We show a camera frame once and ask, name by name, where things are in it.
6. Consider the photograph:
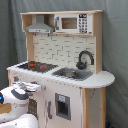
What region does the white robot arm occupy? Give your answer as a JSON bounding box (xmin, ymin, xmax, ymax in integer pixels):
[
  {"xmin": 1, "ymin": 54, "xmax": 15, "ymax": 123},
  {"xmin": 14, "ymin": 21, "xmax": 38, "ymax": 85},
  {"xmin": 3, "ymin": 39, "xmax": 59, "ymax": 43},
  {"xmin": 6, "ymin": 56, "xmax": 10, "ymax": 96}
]
[{"xmin": 0, "ymin": 82, "xmax": 41, "ymax": 128}]

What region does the grey range hood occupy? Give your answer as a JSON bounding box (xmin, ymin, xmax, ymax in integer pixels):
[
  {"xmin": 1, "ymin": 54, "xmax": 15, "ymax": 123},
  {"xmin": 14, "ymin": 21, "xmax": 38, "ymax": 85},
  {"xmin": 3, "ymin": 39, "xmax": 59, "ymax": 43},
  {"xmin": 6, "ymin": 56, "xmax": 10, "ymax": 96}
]
[{"xmin": 25, "ymin": 15, "xmax": 54, "ymax": 34}]

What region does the black toy stovetop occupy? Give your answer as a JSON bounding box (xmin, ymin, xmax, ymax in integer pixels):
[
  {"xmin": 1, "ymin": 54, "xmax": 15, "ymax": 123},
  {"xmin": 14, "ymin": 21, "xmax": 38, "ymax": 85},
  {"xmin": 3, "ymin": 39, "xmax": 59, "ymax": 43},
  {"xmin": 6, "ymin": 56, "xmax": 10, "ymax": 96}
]
[{"xmin": 20, "ymin": 61, "xmax": 56, "ymax": 73}]

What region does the white cabinet door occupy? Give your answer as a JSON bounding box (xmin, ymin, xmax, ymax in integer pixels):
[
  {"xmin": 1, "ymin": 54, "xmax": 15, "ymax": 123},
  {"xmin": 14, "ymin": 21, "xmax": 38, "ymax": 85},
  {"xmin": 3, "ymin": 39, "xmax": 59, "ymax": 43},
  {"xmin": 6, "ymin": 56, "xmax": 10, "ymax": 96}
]
[{"xmin": 45, "ymin": 84, "xmax": 82, "ymax": 128}]

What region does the toy microwave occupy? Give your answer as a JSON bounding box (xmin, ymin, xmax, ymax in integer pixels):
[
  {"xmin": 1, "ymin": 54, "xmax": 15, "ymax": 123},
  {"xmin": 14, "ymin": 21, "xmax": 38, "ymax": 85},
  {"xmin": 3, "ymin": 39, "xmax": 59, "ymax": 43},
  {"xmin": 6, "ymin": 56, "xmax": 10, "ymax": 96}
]
[{"xmin": 55, "ymin": 14, "xmax": 93, "ymax": 34}]

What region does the wooden toy kitchen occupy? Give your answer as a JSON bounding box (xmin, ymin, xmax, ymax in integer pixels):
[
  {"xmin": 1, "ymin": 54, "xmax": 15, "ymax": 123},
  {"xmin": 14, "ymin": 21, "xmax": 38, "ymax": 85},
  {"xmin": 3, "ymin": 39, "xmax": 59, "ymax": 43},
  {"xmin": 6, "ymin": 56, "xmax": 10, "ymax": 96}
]
[{"xmin": 8, "ymin": 10, "xmax": 115, "ymax": 128}]

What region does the black toy faucet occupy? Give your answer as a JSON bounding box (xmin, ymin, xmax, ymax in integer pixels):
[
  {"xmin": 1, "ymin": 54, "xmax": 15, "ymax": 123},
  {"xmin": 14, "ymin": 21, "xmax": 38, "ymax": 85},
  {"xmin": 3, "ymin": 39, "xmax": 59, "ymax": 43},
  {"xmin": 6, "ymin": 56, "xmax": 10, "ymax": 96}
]
[{"xmin": 75, "ymin": 50, "xmax": 95, "ymax": 71}]

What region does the grey toy sink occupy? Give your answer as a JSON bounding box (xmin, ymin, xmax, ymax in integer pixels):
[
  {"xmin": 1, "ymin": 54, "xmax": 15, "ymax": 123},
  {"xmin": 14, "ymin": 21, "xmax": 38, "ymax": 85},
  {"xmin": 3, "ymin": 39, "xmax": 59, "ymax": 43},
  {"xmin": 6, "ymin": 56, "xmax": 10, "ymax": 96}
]
[{"xmin": 53, "ymin": 67, "xmax": 92, "ymax": 81}]

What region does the left stove knob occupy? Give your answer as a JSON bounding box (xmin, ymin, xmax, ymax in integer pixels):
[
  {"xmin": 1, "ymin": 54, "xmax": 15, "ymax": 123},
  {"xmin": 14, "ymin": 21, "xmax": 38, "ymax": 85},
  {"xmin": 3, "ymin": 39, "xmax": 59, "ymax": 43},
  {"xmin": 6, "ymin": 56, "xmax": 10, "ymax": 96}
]
[{"xmin": 13, "ymin": 76, "xmax": 19, "ymax": 82}]

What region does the toy oven door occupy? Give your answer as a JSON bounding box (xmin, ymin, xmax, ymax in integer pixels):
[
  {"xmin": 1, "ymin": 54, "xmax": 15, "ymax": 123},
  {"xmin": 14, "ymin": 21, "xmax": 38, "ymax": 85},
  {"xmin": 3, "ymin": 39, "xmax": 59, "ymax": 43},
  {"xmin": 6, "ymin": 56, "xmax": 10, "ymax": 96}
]
[{"xmin": 28, "ymin": 99, "xmax": 38, "ymax": 117}]

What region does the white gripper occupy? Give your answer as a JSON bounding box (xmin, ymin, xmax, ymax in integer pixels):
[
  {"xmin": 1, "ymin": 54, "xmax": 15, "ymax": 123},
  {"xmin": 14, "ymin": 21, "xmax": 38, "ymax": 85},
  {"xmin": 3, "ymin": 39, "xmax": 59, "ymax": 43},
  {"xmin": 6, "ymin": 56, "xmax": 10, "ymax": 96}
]
[{"xmin": 11, "ymin": 82, "xmax": 41, "ymax": 100}]

